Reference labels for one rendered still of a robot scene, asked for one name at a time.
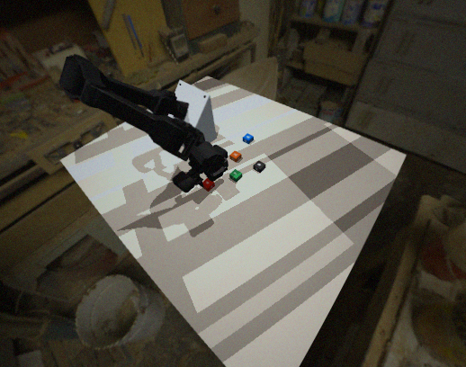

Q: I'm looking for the blue digit block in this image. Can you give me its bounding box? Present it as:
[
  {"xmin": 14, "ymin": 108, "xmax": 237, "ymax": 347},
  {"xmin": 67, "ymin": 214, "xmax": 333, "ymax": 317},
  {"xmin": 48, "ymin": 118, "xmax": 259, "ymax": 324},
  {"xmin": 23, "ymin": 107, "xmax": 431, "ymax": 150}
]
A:
[{"xmin": 243, "ymin": 133, "xmax": 254, "ymax": 144}]

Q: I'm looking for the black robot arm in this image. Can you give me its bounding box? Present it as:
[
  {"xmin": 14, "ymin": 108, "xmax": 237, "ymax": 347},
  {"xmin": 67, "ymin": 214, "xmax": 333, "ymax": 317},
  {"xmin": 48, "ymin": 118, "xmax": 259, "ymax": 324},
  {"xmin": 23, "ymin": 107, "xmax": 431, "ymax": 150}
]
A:
[{"xmin": 58, "ymin": 54, "xmax": 229, "ymax": 182}]

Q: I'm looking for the red block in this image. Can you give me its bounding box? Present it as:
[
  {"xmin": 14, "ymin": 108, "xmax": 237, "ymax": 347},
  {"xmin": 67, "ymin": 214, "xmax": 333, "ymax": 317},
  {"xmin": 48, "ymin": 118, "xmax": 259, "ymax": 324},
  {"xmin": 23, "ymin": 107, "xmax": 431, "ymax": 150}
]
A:
[{"xmin": 202, "ymin": 178, "xmax": 215, "ymax": 192}]

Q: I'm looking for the orange block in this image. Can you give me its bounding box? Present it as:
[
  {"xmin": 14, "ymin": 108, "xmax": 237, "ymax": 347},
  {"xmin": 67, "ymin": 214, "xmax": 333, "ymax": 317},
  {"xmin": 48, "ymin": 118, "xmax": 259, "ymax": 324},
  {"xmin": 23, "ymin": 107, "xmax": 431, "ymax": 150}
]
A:
[{"xmin": 229, "ymin": 150, "xmax": 241, "ymax": 162}]

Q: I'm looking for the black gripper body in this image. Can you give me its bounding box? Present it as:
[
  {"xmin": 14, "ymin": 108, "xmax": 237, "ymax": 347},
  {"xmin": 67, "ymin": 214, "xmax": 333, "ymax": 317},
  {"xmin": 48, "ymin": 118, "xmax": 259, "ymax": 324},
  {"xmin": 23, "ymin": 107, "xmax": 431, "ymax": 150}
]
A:
[{"xmin": 172, "ymin": 145, "xmax": 228, "ymax": 192}]

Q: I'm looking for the green block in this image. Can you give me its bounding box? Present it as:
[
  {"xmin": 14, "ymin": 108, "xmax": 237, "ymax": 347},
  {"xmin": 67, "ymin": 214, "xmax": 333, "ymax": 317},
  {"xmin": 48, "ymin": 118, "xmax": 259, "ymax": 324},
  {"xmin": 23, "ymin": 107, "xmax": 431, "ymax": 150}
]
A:
[{"xmin": 229, "ymin": 169, "xmax": 242, "ymax": 182}]

